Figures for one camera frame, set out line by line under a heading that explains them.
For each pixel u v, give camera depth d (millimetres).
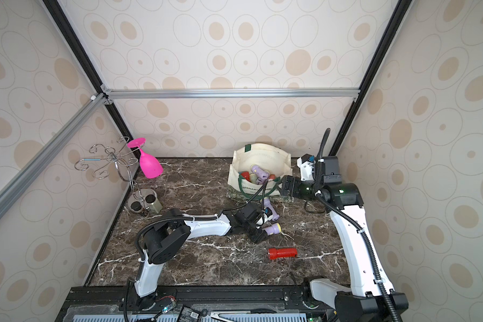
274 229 875
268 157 1011
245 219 717
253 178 1020
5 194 536
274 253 815
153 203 901
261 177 955
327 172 513
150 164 868
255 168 1025
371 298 365
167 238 505
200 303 730
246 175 1018
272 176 1039
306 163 626
